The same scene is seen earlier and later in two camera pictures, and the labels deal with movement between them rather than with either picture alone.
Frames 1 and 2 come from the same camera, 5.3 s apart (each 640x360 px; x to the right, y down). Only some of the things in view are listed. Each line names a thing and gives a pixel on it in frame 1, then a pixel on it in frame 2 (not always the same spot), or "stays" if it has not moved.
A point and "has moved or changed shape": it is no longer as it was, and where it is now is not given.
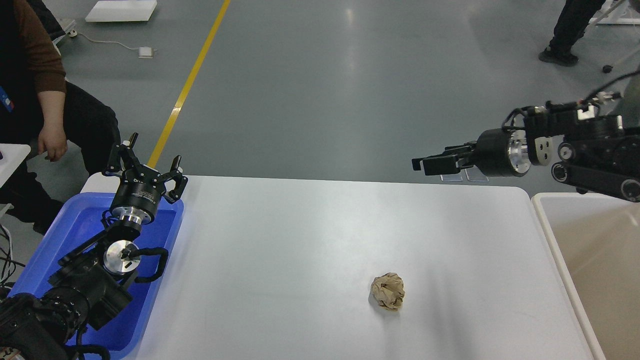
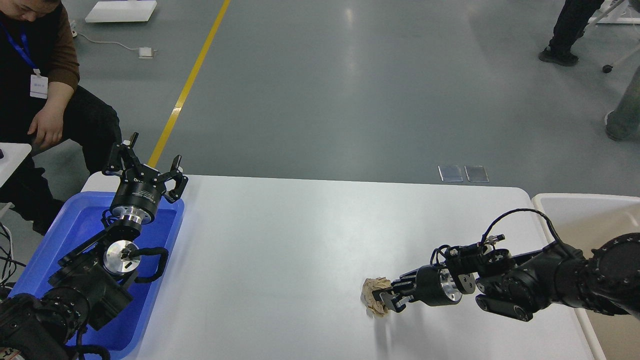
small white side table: [13, 154] stays
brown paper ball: [388, 290] has moved or changed shape
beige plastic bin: [597, 238] stays
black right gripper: [498, 152] → [433, 287]
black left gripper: [136, 198] stays
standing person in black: [572, 24] stays
